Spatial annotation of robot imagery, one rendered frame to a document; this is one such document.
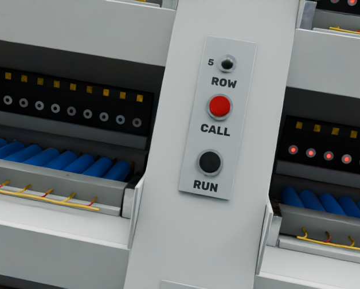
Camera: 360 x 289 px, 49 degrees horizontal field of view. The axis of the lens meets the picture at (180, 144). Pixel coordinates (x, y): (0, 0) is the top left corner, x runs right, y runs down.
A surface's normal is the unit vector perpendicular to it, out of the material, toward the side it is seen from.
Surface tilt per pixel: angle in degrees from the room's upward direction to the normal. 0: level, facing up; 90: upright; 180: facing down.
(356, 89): 109
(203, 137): 90
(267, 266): 19
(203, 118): 90
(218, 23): 90
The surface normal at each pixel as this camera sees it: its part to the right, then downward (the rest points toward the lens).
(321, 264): 0.15, -0.96
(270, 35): -0.06, -0.09
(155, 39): -0.11, 0.23
